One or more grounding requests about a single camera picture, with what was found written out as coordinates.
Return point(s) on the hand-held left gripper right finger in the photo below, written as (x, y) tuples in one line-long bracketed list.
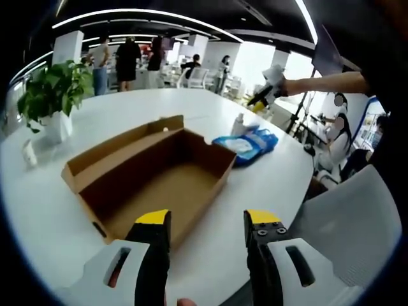
[(263, 267)]

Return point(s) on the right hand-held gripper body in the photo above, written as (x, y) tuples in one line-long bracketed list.
[(274, 75)]

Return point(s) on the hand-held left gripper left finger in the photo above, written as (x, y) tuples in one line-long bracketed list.
[(150, 261)]

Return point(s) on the blue wet wipes soft pack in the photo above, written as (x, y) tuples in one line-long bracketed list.
[(239, 146)]

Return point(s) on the brown cardboard shoe box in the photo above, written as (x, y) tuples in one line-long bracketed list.
[(178, 178)]

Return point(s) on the person's right hand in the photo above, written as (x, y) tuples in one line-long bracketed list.
[(288, 88)]

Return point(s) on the person's left hand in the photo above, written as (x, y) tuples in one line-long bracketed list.
[(187, 303)]

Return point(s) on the small white bottle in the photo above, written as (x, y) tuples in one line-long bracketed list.
[(238, 126)]

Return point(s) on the black tripod stand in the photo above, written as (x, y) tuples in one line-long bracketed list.
[(298, 111)]

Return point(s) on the dark flat panel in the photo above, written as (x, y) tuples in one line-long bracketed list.
[(328, 54)]

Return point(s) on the black computer mouse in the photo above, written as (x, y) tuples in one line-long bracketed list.
[(310, 149)]

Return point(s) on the white mesh office chair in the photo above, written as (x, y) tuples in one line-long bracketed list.
[(197, 78)]

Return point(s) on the pale grey office chair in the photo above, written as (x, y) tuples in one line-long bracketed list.
[(350, 223)]

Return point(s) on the blue framed display board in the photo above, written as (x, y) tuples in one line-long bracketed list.
[(366, 127)]

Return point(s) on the person's dark shirt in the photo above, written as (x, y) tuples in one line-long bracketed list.
[(382, 79)]

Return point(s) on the white paper cup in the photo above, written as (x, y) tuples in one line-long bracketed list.
[(30, 154)]

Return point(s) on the green plant in white pot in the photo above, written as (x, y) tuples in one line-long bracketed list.
[(54, 86)]

